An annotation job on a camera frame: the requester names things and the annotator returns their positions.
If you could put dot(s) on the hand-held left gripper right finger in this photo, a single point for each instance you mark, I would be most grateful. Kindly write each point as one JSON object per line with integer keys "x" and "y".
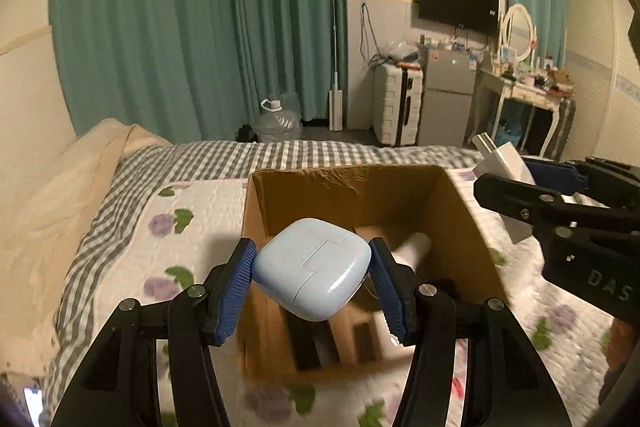
{"x": 387, "y": 292}

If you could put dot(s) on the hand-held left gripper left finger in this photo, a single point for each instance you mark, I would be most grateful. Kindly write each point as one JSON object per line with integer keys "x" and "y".
{"x": 235, "y": 292}

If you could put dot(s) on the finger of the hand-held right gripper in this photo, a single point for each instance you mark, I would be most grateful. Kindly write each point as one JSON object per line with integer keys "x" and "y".
{"x": 520, "y": 202}
{"x": 552, "y": 177}

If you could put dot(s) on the light blue plastic case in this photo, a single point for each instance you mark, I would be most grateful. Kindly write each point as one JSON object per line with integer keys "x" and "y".
{"x": 310, "y": 267}

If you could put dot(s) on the brown cardboard box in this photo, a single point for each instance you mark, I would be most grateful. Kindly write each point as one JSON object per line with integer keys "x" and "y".
{"x": 350, "y": 192}

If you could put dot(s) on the white flat box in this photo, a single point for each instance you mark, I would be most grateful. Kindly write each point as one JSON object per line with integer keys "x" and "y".
{"x": 500, "y": 162}

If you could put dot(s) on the floral quilt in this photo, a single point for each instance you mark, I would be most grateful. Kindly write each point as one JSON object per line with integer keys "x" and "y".
{"x": 180, "y": 267}

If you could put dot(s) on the clutter of cosmetics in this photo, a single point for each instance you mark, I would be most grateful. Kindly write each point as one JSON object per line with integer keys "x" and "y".
{"x": 540, "y": 74}

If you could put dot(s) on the white vanity table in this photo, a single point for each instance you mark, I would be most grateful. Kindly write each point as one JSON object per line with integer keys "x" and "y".
{"x": 505, "y": 84}

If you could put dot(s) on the white wardrobe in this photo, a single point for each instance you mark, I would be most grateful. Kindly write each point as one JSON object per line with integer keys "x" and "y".
{"x": 600, "y": 72}

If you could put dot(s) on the silver small fridge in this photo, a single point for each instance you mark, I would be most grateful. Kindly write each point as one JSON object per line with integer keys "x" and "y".
{"x": 447, "y": 102}

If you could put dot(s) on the white oval mirror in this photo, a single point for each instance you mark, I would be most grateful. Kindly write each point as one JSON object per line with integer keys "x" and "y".
{"x": 517, "y": 29}

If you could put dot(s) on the white suitcase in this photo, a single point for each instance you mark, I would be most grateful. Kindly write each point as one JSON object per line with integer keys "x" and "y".
{"x": 395, "y": 107}

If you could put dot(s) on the clutter of small bottles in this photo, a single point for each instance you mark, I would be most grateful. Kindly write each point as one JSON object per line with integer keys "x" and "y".
{"x": 452, "y": 44}

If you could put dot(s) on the clear water jug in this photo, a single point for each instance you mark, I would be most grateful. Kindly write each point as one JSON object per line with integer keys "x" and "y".
{"x": 277, "y": 122}

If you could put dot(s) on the clear plastic bag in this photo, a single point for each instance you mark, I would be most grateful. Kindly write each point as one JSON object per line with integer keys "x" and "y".
{"x": 402, "y": 51}

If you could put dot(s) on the white flat mop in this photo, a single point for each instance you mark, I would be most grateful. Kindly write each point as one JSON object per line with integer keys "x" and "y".
{"x": 335, "y": 107}

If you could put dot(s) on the beige blanket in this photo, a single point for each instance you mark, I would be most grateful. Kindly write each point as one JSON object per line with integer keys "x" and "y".
{"x": 55, "y": 207}

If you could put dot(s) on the wide teal curtain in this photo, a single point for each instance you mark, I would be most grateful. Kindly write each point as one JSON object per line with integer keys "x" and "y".
{"x": 175, "y": 22}

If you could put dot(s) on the black wall television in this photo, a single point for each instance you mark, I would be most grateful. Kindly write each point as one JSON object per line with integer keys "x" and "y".
{"x": 457, "y": 2}

